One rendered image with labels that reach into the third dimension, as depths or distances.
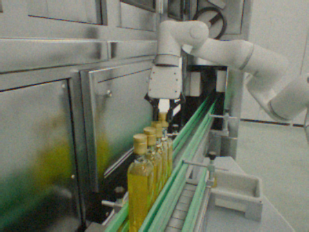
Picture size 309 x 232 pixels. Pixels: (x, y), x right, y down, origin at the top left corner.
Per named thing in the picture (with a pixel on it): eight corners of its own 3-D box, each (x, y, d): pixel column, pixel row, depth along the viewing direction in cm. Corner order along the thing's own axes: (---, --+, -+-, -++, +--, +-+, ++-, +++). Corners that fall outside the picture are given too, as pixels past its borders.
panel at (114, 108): (176, 110, 149) (177, 54, 139) (181, 111, 148) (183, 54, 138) (90, 191, 68) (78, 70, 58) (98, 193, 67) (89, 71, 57)
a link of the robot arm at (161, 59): (148, 54, 73) (147, 63, 73) (176, 54, 70) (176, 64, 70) (156, 59, 80) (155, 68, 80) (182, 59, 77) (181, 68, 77)
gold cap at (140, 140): (143, 155, 59) (143, 139, 58) (130, 152, 60) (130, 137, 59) (149, 150, 62) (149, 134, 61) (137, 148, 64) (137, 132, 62)
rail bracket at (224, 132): (207, 139, 155) (209, 105, 148) (234, 143, 149) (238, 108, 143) (205, 142, 151) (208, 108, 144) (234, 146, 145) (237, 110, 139)
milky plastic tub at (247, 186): (206, 183, 112) (207, 166, 110) (258, 194, 104) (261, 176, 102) (199, 206, 96) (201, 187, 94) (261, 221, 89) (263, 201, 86)
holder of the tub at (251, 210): (195, 182, 114) (196, 167, 111) (258, 195, 105) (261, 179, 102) (187, 204, 98) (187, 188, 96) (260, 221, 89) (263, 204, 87)
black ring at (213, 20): (191, 43, 159) (192, 7, 153) (224, 43, 152) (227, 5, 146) (190, 43, 155) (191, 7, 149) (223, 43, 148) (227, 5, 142)
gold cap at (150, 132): (146, 140, 69) (146, 126, 67) (158, 141, 67) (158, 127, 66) (141, 145, 65) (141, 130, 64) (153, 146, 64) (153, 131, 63)
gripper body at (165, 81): (147, 60, 73) (145, 97, 73) (181, 61, 69) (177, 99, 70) (155, 65, 80) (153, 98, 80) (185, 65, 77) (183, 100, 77)
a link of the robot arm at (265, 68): (250, 73, 64) (225, 105, 76) (325, 103, 64) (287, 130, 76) (254, 38, 73) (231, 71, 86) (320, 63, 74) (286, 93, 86)
